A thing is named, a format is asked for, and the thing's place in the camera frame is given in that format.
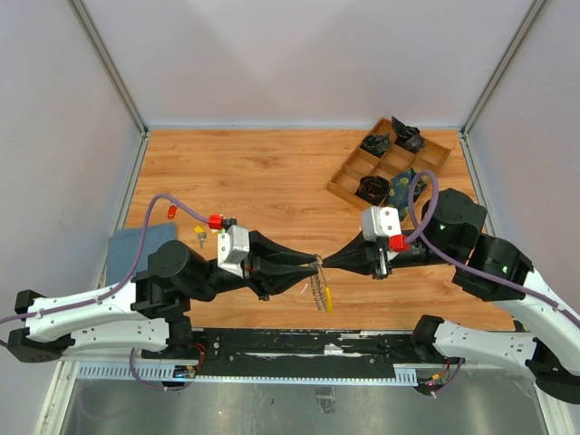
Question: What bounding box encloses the blue yellow leaf tie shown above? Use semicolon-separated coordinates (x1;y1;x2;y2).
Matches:
387;168;428;215

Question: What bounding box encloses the wooden compartment tray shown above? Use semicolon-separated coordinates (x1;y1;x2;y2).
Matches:
326;118;451;210

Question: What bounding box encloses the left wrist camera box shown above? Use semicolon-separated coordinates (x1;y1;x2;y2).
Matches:
217;225;250;277

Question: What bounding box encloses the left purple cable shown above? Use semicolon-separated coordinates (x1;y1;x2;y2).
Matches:
0;193;227;350

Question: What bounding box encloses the folded blue cloth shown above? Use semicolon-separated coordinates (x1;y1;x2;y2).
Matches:
104;223;177;286

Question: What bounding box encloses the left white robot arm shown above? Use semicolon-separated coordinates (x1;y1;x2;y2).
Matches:
3;227;318;363

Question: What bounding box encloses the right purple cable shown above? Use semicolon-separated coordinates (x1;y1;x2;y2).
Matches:
391;169;580;327

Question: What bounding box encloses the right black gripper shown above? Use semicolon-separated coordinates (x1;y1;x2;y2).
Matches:
321;227;462;279

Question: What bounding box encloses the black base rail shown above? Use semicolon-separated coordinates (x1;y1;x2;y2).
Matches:
141;328;447;380

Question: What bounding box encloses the key with yellow tag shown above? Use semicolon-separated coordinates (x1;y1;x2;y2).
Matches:
194;226;207;248

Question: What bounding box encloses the purple cable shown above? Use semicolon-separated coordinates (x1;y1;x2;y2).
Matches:
0;193;227;350
391;169;580;327

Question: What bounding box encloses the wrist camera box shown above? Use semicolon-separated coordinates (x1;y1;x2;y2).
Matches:
361;206;401;242
217;225;250;277

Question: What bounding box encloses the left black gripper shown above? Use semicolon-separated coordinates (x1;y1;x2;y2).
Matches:
188;230;321;301

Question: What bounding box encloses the large keyring with yellow handle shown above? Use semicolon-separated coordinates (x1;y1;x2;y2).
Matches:
310;255;334;314

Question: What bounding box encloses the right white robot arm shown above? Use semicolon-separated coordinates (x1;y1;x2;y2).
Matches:
322;188;579;404

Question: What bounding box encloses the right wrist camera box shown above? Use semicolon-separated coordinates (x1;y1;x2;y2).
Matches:
361;206;401;242

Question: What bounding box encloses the dark rolled tie top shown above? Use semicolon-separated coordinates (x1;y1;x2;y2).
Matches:
391;117;425;154

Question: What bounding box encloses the green patterned rolled tie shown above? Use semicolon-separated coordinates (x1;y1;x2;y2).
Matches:
360;133;392;158

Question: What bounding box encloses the black orange rolled tie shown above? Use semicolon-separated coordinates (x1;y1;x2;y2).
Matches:
355;176;390;206

